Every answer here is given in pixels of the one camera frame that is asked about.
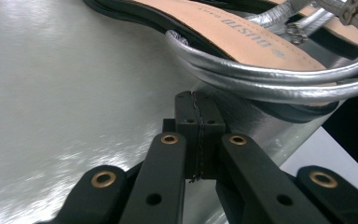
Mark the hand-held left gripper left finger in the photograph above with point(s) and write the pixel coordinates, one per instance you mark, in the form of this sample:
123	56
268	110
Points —
185	118

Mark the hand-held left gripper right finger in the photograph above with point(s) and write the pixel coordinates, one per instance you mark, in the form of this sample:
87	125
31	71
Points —
211	137

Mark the white table mat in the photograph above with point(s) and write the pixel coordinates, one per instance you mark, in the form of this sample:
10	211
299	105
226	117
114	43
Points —
323	149

